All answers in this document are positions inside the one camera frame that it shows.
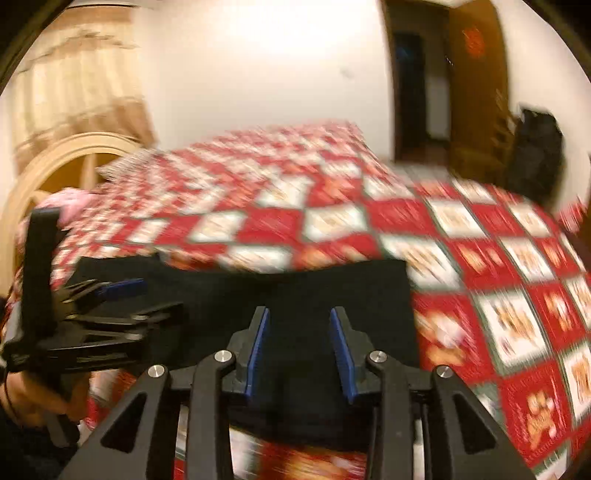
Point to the brown wooden door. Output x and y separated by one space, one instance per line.
475 101

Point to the dark wooden door frame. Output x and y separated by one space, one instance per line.
392 69

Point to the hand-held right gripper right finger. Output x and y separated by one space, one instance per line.
344 355

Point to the striped pillow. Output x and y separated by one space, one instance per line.
127 164

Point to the red door ornament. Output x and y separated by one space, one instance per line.
473 41

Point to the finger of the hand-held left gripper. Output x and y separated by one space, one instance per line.
124 287
138 314

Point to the black backpack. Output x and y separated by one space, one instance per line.
535 152

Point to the cream wooden headboard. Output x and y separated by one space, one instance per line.
55 157

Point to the person's left hand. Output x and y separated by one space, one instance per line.
32 397

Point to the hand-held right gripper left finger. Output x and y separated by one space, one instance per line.
256 355

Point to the black pants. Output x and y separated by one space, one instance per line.
300 286

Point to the beige patterned curtain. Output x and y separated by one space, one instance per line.
78 92

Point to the pink fluffy pillow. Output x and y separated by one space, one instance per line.
69 203

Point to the red printed checkered blanket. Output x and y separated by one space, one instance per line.
485 258

